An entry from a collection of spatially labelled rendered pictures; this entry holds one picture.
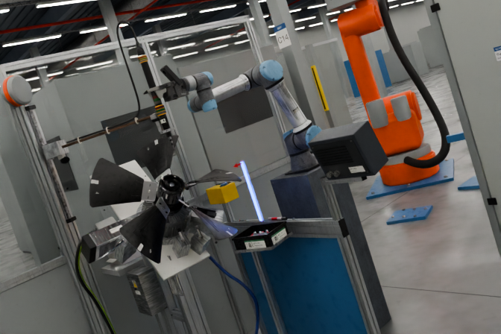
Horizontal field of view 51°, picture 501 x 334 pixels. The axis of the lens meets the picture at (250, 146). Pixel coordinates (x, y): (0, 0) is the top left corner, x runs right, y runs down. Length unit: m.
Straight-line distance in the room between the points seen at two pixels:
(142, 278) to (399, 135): 4.02
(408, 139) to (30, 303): 4.36
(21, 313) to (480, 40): 2.90
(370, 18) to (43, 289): 4.53
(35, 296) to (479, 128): 2.69
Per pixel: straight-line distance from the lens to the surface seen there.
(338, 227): 2.34
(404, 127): 6.07
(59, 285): 3.03
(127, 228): 2.24
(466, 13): 3.39
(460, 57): 3.45
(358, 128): 2.06
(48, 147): 2.80
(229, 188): 2.89
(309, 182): 2.84
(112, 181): 2.44
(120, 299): 3.15
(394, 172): 6.14
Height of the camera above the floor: 1.47
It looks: 5 degrees down
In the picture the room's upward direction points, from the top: 18 degrees counter-clockwise
